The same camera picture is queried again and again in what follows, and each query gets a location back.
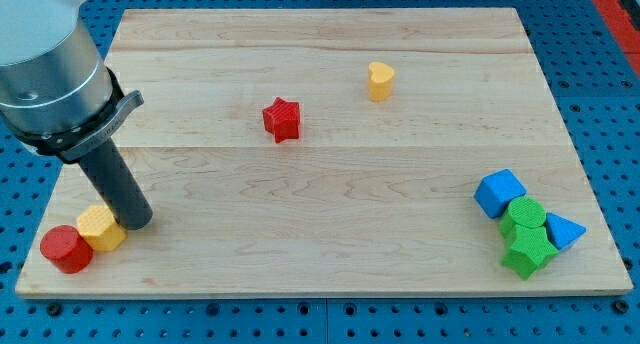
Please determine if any red tape strip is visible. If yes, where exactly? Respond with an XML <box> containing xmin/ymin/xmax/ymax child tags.
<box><xmin>592</xmin><ymin>0</ymin><xmax>639</xmax><ymax>75</ymax></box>

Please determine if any wooden board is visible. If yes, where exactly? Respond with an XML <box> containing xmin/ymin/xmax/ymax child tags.
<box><xmin>15</xmin><ymin>8</ymin><xmax>633</xmax><ymax>300</ymax></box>

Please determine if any yellow heart block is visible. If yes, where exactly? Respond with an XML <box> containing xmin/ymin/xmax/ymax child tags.
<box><xmin>367</xmin><ymin>62</ymin><xmax>395</xmax><ymax>102</ymax></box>

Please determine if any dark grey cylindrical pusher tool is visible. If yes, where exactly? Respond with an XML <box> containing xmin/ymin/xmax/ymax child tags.
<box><xmin>79</xmin><ymin>139</ymin><xmax>153</xmax><ymax>230</ymax></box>

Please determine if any green star block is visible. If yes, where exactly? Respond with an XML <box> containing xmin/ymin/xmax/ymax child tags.
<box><xmin>501</xmin><ymin>225</ymin><xmax>559</xmax><ymax>280</ymax></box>

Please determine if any blue triangle block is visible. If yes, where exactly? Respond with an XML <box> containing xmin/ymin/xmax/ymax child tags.
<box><xmin>545</xmin><ymin>212</ymin><xmax>587</xmax><ymax>251</ymax></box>

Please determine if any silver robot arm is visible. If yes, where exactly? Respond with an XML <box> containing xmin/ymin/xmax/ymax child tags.
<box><xmin>1</xmin><ymin>0</ymin><xmax>153</xmax><ymax>230</ymax></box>

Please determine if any blue cube block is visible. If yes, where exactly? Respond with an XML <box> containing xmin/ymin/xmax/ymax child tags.
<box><xmin>474</xmin><ymin>169</ymin><xmax>527</xmax><ymax>219</ymax></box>

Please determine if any red star block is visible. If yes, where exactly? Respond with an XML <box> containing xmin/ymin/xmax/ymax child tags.
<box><xmin>262</xmin><ymin>97</ymin><xmax>301</xmax><ymax>143</ymax></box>

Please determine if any yellow hexagon block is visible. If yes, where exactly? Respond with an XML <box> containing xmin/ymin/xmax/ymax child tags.
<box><xmin>76</xmin><ymin>205</ymin><xmax>127</xmax><ymax>252</ymax></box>

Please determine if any green cylinder block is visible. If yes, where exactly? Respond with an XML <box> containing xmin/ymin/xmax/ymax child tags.
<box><xmin>499</xmin><ymin>196</ymin><xmax>546</xmax><ymax>237</ymax></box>

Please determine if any red cylinder block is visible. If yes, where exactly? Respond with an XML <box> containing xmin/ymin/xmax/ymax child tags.
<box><xmin>39</xmin><ymin>225</ymin><xmax>94</xmax><ymax>274</ymax></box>

